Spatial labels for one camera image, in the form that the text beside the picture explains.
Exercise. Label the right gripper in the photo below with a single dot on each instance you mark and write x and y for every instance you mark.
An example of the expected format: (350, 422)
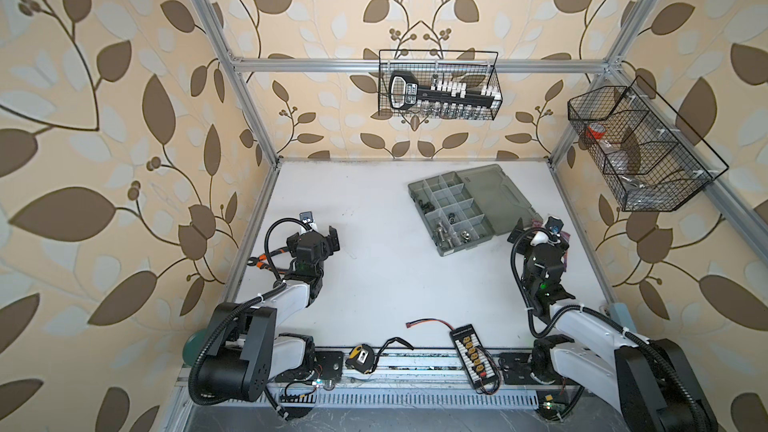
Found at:
(526, 238)

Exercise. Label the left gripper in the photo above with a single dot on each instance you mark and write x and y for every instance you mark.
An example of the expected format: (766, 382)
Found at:
(329, 243)

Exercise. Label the grey compartment organizer box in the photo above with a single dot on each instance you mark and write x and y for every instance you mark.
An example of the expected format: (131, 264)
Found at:
(463, 209)

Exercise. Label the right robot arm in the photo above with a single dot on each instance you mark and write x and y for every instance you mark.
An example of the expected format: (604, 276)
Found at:
(649, 382)

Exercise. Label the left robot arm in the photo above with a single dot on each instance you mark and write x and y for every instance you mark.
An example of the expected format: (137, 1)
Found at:
(241, 350)

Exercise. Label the yellow black tape measure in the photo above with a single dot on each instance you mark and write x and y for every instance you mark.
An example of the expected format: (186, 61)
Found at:
(362, 358)

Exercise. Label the black charger board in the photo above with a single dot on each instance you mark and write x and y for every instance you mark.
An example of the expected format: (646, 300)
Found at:
(477, 363)

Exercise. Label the green lid jar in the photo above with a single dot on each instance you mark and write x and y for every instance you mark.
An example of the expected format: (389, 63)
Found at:
(192, 347)

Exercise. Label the socket set holder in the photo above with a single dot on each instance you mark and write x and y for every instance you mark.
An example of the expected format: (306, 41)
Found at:
(404, 92)

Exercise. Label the right wire basket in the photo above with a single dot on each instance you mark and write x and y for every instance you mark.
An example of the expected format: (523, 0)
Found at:
(652, 158)

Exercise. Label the wire basket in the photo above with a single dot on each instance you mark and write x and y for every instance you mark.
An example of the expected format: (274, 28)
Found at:
(652, 158)
(475, 68)

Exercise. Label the center wire basket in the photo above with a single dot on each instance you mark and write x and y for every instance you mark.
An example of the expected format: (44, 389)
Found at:
(475, 68)

